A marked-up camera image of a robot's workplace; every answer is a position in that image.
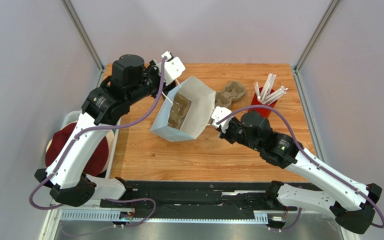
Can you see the white wrapped straws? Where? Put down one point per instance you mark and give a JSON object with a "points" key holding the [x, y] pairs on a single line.
{"points": [[265, 95]]}

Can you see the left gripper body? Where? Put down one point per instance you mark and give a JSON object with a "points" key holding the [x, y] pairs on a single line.
{"points": [[152, 79]]}

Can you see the beige round plate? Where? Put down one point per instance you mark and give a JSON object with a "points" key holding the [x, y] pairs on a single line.
{"points": [[60, 138]]}

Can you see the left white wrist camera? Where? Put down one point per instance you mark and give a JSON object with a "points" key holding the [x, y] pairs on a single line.
{"points": [[173, 67]]}

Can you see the white paper bag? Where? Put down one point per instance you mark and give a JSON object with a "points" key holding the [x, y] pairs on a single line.
{"points": [[202, 103]]}

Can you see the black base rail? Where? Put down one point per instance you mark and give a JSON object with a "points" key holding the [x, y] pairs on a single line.
{"points": [[197, 200]]}

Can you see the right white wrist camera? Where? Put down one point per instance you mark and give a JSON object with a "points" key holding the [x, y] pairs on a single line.
{"points": [[219, 118]]}

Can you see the white plastic bin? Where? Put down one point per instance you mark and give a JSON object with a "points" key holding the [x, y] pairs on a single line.
{"points": [[72, 116]]}

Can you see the maroon cloth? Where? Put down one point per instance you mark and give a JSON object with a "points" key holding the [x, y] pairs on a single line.
{"points": [[93, 169]]}

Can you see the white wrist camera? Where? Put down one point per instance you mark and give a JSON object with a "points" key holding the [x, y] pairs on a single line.
{"points": [[173, 67], [219, 118]]}

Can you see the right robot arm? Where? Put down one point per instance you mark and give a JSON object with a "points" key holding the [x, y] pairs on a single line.
{"points": [[352, 204]]}

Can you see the pulp cup carrier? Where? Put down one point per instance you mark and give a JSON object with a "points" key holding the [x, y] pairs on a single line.
{"points": [[178, 111], [232, 92]]}

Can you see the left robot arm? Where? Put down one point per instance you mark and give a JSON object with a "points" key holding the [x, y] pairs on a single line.
{"points": [[129, 82]]}

